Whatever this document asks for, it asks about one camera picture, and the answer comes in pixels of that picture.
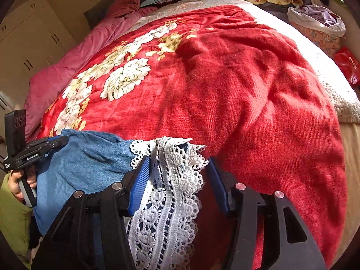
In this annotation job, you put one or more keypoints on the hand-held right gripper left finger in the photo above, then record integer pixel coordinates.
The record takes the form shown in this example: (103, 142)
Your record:
(139, 184)

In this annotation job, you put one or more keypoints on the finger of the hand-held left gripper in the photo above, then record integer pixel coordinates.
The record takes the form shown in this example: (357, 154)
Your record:
(56, 143)

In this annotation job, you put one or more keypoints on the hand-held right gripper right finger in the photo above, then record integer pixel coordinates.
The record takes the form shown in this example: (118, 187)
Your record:
(218, 187)

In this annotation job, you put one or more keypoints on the blue denim pants lace trim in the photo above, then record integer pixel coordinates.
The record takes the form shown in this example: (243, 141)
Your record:
(90, 157)

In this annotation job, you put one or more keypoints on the person's left forearm green sleeve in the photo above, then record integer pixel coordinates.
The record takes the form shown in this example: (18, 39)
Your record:
(12, 225)

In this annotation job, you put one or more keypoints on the person's left hand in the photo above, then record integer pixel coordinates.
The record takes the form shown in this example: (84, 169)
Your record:
(13, 184)

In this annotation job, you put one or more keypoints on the pink quilt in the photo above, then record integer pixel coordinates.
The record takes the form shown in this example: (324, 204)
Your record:
(70, 70)

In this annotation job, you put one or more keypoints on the red floral blanket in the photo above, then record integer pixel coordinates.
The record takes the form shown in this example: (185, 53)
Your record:
(230, 90)

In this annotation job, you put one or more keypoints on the cream wardrobe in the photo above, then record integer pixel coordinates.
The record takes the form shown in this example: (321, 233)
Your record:
(33, 31)

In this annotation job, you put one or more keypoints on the red plastic bag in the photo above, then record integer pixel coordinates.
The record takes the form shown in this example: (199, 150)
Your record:
(348, 64)

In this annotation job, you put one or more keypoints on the beige patterned bedspread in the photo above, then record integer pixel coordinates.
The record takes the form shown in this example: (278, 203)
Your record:
(191, 4)

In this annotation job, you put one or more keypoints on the floral basket with white bag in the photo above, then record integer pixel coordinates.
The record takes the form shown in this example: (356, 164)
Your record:
(317, 31)

